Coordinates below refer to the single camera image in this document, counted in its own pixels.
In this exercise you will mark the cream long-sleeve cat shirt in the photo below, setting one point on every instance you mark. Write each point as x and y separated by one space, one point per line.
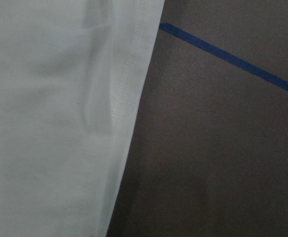
71 78

